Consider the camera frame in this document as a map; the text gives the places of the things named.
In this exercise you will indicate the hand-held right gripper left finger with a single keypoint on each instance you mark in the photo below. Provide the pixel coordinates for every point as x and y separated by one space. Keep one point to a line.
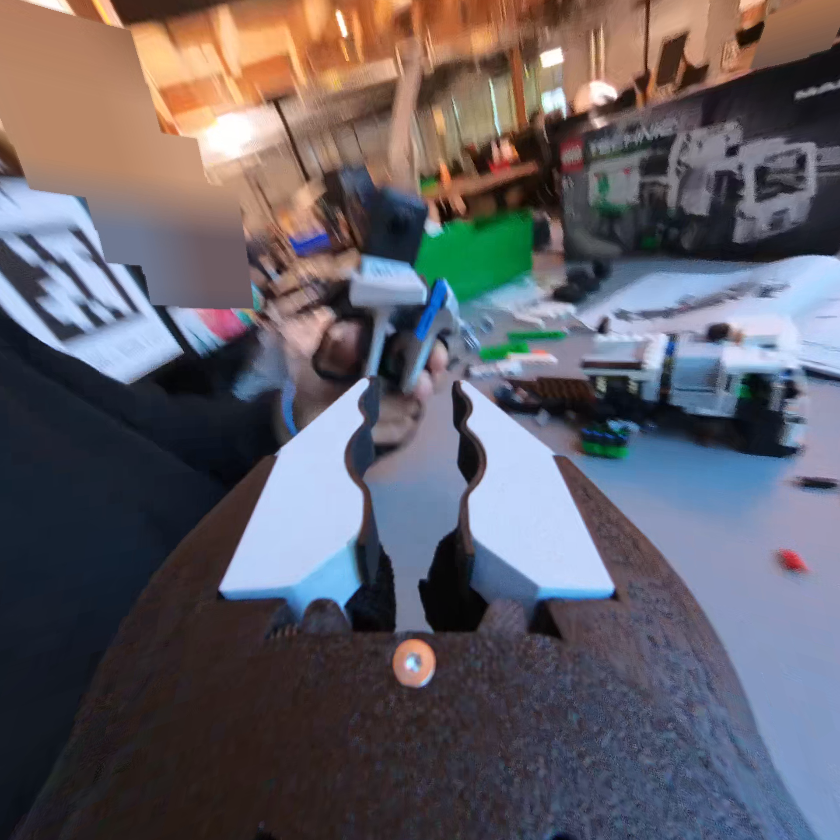
308 512

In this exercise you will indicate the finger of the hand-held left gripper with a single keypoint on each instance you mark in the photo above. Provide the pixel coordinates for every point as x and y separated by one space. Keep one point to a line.
463 331
426 341

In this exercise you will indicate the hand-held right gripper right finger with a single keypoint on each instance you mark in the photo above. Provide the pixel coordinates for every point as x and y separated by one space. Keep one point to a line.
525 518

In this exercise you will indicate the person's left forearm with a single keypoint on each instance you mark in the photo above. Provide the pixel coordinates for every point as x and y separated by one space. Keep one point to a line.
216 433

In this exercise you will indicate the green lego panel piece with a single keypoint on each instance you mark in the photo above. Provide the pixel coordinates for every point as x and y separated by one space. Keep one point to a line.
502 352

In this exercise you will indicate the green lego beam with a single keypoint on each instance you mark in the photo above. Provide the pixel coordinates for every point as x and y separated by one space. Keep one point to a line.
538 335

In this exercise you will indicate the white lego beam orange end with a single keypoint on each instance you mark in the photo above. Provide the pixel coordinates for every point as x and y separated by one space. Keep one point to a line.
538 358

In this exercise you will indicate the stack of white lego beams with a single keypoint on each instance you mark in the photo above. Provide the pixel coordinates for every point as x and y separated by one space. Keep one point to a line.
541 315

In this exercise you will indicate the green black lego subassembly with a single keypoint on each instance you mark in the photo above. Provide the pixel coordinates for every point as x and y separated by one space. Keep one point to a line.
604 441

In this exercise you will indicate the white lego truck model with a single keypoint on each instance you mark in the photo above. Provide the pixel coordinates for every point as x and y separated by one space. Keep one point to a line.
695 374

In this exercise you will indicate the lego instruction booklet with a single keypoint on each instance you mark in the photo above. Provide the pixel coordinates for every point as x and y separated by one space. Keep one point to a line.
689 289

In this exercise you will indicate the small red lego piece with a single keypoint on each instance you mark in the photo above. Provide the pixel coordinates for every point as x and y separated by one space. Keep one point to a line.
791 560

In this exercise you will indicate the black lego set box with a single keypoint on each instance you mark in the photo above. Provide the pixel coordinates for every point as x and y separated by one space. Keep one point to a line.
709 170

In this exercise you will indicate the small black lego piece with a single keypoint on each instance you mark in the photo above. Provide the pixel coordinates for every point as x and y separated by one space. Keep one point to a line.
817 484

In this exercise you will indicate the person's left hand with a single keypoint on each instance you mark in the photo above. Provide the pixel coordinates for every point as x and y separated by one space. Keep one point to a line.
305 394

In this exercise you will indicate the green storage bin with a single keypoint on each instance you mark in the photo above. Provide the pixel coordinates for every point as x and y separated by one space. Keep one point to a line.
479 256

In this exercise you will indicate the person's dark clothing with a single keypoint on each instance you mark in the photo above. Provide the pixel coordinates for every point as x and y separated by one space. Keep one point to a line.
65 525

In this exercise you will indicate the black white patterned sheet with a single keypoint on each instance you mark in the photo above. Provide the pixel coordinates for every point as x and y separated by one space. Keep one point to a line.
59 295

